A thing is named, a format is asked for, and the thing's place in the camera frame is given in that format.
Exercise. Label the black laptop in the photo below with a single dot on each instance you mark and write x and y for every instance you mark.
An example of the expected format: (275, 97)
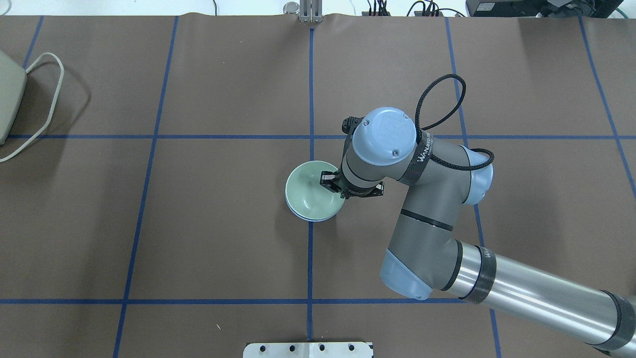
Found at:
(542, 8)

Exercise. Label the small metal cylinder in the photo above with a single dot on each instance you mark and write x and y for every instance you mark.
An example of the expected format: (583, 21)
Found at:
(291, 7)

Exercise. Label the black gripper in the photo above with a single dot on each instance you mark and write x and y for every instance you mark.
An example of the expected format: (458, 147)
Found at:
(330, 181)

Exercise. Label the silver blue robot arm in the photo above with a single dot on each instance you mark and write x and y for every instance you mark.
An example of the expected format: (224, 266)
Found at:
(423, 256)

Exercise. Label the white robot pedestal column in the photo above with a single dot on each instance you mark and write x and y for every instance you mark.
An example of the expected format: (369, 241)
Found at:
(309, 350)

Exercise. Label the cream toaster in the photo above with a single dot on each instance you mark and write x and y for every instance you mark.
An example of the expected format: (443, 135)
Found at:
(13, 79)

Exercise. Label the aluminium frame post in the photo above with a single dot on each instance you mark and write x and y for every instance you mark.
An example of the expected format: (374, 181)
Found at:
(310, 11)

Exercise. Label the blue bowl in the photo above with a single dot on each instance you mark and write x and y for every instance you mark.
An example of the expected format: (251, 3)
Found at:
(315, 213)

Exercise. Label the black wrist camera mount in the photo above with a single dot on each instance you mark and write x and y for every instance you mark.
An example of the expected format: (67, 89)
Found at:
(349, 125)

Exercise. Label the green bowl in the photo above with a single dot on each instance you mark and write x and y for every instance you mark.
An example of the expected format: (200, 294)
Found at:
(303, 184)

